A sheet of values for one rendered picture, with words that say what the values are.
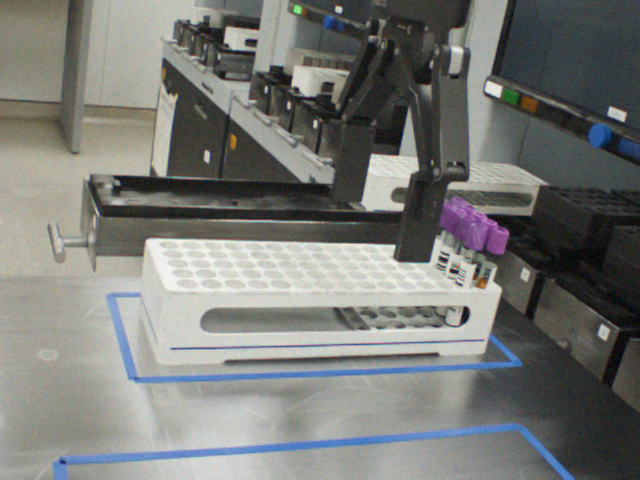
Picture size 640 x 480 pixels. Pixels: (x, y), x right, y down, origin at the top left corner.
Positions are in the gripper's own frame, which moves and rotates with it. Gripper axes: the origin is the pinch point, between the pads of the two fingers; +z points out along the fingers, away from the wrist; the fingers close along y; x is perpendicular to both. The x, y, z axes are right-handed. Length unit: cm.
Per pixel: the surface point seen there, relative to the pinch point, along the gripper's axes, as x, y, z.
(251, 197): 1.9, -39.6, 12.5
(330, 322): -2.2, -0.7, 10.4
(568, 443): 10.2, 18.6, 11.0
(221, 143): 27, -147, 34
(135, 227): -14.8, -29.8, 13.4
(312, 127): 29, -90, 14
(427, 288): 4.4, 3.1, 5.3
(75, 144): 5, -322, 87
